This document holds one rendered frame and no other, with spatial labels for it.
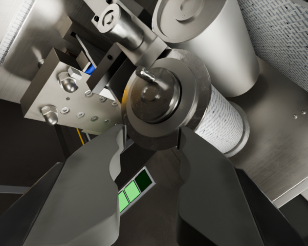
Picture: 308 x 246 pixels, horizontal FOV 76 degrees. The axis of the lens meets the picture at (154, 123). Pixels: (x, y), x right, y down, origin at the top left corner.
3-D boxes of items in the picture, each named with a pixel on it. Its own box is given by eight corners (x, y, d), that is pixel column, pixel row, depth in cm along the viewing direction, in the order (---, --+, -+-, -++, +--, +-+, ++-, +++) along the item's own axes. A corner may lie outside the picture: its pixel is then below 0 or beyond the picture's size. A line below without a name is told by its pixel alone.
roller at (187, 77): (162, 43, 29) (214, 90, 23) (218, 96, 49) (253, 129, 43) (115, 100, 32) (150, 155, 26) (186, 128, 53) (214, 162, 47)
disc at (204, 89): (165, 30, 30) (237, 90, 22) (167, 32, 30) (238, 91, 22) (108, 102, 34) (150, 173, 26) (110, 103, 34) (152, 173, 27)
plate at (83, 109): (53, 46, 43) (59, 61, 40) (156, 99, 75) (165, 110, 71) (19, 100, 47) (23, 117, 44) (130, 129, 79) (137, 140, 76)
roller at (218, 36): (191, -47, 30) (252, -22, 23) (233, 42, 50) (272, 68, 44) (140, 22, 33) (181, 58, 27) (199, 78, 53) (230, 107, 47)
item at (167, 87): (127, 122, 28) (131, 72, 29) (136, 125, 29) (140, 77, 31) (173, 118, 23) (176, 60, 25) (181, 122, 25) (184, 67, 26)
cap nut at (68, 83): (62, 68, 41) (68, 80, 38) (77, 74, 44) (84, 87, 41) (53, 81, 42) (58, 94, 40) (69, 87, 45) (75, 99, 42)
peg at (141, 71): (133, 76, 25) (134, 66, 25) (147, 84, 27) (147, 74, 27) (142, 74, 24) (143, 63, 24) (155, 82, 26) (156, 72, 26)
